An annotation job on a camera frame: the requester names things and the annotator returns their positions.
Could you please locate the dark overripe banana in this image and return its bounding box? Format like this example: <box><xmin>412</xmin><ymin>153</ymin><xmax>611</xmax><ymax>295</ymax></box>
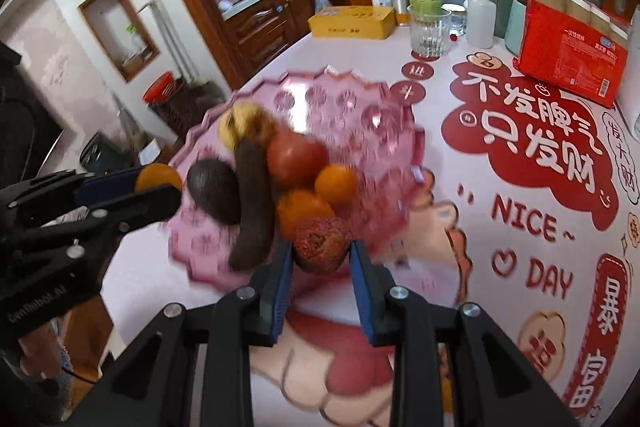
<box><xmin>229</xmin><ymin>138</ymin><xmax>278</xmax><ymax>272</ymax></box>

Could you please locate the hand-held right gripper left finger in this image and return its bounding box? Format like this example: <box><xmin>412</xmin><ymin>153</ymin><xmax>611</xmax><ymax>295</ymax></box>
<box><xmin>65</xmin><ymin>239</ymin><xmax>296</xmax><ymax>427</ymax></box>

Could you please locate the black television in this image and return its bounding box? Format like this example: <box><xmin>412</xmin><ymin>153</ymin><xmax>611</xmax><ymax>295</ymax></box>
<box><xmin>0</xmin><ymin>42</ymin><xmax>66</xmax><ymax>192</ymax></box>

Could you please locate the red lychee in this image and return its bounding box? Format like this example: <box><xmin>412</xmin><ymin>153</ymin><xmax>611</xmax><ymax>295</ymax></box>
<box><xmin>292</xmin><ymin>215</ymin><xmax>350</xmax><ymax>273</ymax></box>

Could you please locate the red paper cup packet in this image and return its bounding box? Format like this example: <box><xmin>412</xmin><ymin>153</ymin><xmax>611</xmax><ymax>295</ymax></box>
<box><xmin>512</xmin><ymin>0</ymin><xmax>632</xmax><ymax>109</ymax></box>

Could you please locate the dark green basket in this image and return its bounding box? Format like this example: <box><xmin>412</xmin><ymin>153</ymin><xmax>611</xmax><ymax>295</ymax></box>
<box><xmin>80</xmin><ymin>132</ymin><xmax>133</xmax><ymax>175</ymax></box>

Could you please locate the black cable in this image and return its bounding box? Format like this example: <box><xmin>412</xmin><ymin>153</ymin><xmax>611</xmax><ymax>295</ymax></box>
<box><xmin>60</xmin><ymin>347</ymin><xmax>103</xmax><ymax>383</ymax></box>

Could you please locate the yellow tissue box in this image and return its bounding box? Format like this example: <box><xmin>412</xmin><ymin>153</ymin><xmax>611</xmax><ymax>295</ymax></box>
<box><xmin>307</xmin><ymin>5</ymin><xmax>396</xmax><ymax>40</ymax></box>

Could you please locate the clear drinking glass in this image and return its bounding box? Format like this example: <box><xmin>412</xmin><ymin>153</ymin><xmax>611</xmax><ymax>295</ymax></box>
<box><xmin>407</xmin><ymin>4</ymin><xmax>452</xmax><ymax>58</ymax></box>

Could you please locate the pale green container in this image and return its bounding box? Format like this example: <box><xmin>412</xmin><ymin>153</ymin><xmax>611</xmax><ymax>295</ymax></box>
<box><xmin>504</xmin><ymin>0</ymin><xmax>526</xmax><ymax>55</ymax></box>

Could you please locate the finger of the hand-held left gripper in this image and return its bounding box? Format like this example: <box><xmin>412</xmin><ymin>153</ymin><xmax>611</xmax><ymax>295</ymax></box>
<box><xmin>0</xmin><ymin>168</ymin><xmax>146</xmax><ymax>224</ymax></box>
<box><xmin>30</xmin><ymin>185</ymin><xmax>182</xmax><ymax>268</ymax></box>

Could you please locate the dark avocado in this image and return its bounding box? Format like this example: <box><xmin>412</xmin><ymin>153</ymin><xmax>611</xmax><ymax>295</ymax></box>
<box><xmin>186</xmin><ymin>158</ymin><xmax>242</xmax><ymax>225</ymax></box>

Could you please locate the printed cartoon tablecloth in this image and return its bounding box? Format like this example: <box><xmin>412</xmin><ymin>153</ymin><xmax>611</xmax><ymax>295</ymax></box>
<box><xmin>100</xmin><ymin>22</ymin><xmax>640</xmax><ymax>427</ymax></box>

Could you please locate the red apple in tray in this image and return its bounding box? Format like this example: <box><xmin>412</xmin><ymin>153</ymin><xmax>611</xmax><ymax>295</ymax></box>
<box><xmin>266</xmin><ymin>130</ymin><xmax>330</xmax><ymax>190</ymax></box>

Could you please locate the small glass jar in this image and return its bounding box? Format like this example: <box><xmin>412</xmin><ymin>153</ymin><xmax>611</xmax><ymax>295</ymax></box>
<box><xmin>442</xmin><ymin>4</ymin><xmax>468</xmax><ymax>38</ymax></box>

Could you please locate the white squeeze bottle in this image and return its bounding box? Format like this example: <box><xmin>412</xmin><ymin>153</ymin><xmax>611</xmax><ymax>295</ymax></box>
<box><xmin>465</xmin><ymin>0</ymin><xmax>497</xmax><ymax>50</ymax></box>

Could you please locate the orange mandarin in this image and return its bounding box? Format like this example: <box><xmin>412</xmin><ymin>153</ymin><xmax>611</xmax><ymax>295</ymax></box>
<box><xmin>135</xmin><ymin>163</ymin><xmax>184</xmax><ymax>194</ymax></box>
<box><xmin>314</xmin><ymin>163</ymin><xmax>358</xmax><ymax>208</ymax></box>
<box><xmin>276</xmin><ymin>189</ymin><xmax>335</xmax><ymax>240</ymax></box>

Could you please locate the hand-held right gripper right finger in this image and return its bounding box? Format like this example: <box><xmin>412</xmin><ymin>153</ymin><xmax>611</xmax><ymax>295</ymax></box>
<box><xmin>349</xmin><ymin>239</ymin><xmax>581</xmax><ymax>427</ymax></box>

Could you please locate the pink plastic fruit bowl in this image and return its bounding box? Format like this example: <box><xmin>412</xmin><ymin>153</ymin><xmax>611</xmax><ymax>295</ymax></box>
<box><xmin>167</xmin><ymin>67</ymin><xmax>431</xmax><ymax>298</ymax></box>

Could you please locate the wooden kitchen cabinet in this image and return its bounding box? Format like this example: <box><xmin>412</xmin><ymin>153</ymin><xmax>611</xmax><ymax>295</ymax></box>
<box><xmin>220</xmin><ymin>0</ymin><xmax>351</xmax><ymax>78</ymax></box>

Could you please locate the yellow-brown pear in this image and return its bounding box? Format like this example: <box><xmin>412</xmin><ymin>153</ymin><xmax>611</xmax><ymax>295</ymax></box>
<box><xmin>218</xmin><ymin>103</ymin><xmax>276</xmax><ymax>152</ymax></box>

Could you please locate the red bucket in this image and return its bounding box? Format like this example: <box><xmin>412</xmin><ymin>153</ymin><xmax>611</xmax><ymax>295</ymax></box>
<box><xmin>142</xmin><ymin>73</ymin><xmax>188</xmax><ymax>132</ymax></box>

